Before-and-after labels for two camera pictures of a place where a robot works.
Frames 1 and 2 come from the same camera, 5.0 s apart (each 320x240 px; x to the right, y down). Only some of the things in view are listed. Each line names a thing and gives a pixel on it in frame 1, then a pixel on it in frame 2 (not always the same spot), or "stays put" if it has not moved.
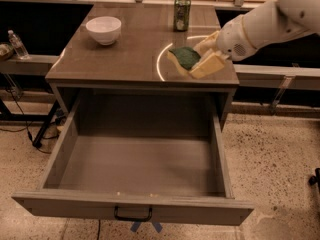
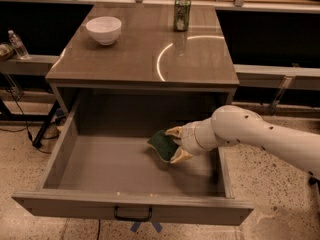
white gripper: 232,39 -> 189,138
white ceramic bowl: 105,29 stays put
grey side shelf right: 278,77 stays put
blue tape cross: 135,225 stays put
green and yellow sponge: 184,57 -> 165,144
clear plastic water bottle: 18,46 stays put
